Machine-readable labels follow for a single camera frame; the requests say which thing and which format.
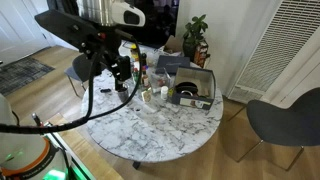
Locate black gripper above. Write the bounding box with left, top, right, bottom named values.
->
left=80, top=29, right=133, bottom=92

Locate small yellow printed packet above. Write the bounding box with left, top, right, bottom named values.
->
left=141, top=87, right=153, bottom=103

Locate dark navy flat box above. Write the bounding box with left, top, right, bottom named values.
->
left=154, top=54, right=191, bottom=75

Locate brown cardboard box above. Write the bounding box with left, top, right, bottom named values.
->
left=162, top=34, right=183, bottom=55

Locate dark open cardboard box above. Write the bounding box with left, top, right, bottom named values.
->
left=171, top=66, right=216, bottom=111

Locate red cap sauce bottle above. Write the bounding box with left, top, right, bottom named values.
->
left=141, top=65, right=150, bottom=89

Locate black bottle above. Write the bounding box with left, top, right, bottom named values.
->
left=139, top=52, right=148, bottom=68

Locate yellow lid supplement bottle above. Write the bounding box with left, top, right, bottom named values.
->
left=129, top=44, right=140, bottom=63

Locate clear glass vase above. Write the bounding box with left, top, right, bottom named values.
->
left=149, top=67, right=173, bottom=95

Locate black round item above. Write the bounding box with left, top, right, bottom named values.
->
left=174, top=81, right=200, bottom=98

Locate black flat screen television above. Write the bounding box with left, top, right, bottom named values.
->
left=125, top=0, right=181, bottom=48

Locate orange printed carton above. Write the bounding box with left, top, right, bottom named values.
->
left=193, top=41, right=211, bottom=70

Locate green potted plant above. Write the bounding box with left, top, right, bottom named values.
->
left=182, top=13, right=210, bottom=62

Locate dark grey floor rug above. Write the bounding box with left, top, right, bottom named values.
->
left=0, top=55, right=56, bottom=97

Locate white door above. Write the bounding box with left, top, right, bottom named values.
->
left=0, top=0, right=52, bottom=65

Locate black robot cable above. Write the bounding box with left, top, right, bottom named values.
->
left=0, top=33, right=143, bottom=135

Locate white wall heater grille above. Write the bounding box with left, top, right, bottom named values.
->
left=227, top=0, right=320, bottom=105

